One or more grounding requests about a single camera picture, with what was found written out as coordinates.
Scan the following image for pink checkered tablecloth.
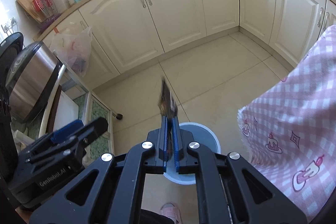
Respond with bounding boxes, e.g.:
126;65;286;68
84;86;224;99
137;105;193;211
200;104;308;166
238;26;335;223

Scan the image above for wooden cutting board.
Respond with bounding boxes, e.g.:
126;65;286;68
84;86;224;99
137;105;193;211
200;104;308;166
17;0;46;23

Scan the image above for white plastic bag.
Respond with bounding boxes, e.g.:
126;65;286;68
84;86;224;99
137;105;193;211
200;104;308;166
50;27;92;77

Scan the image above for pink slipper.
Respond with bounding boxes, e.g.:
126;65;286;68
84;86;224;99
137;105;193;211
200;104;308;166
160;202;182;224

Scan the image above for stainless steel rice cooker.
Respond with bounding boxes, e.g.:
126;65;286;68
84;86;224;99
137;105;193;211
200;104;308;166
6;41;61;124

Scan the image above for black sauce packet wrapper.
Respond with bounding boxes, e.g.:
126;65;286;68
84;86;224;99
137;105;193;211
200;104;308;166
158;77;178;119

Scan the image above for light blue trash bin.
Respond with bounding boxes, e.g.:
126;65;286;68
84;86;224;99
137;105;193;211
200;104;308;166
163;122;222;185

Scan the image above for cream kitchen cabinets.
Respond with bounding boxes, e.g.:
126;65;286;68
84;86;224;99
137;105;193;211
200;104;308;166
40;0;335;88

